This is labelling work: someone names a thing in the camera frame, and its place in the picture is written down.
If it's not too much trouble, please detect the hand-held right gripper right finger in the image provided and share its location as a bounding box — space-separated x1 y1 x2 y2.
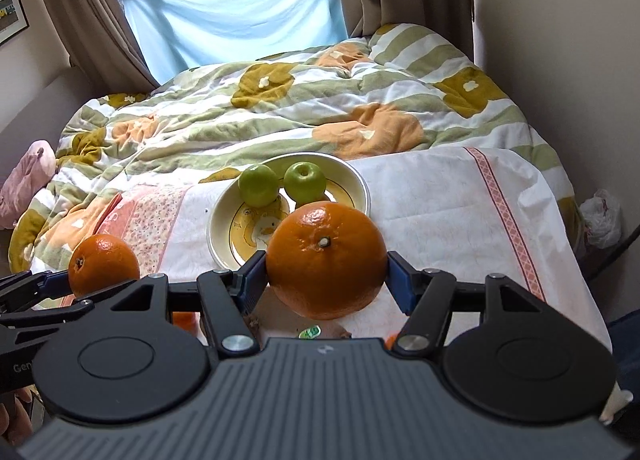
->
386 250 548 355

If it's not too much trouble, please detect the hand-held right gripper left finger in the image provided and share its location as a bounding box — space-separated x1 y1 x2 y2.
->
107 250 269 358

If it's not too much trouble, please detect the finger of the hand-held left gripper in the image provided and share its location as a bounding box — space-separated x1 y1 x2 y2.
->
0 299 96 338
0 270 72 312

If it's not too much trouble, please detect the medium orange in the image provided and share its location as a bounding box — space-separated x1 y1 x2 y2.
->
67 234 141 298

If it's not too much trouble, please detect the large orange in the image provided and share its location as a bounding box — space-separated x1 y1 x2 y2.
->
265 201 388 321

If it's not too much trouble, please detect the kiwi with green sticker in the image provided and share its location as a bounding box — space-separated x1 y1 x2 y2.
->
280 322 352 341

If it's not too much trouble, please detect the cream duck print bowl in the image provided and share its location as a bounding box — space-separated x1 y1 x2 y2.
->
206 152 371 272

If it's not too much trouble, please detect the person's left hand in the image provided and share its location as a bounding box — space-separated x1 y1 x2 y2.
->
0 387 34 447

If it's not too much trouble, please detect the white pink printed cloth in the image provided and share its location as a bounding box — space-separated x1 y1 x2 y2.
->
60 145 613 356

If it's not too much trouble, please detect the green apple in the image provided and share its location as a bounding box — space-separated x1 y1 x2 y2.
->
238 164 280 207
283 161 327 205

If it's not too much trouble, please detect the pink plush toy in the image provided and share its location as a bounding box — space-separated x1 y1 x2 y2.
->
0 140 57 231

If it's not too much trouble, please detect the floral striped blanket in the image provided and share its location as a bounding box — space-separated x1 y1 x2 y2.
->
10 22 576 286

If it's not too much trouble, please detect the grey headboard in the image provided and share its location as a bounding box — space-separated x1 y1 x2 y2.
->
0 65 93 153

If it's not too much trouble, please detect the white plastic bag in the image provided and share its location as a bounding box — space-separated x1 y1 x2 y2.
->
579 189 624 250

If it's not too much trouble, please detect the light blue window cloth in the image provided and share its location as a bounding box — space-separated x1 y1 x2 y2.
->
119 0 349 84

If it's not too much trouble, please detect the framed wall poster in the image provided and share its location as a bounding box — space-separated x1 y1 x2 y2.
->
0 0 31 46

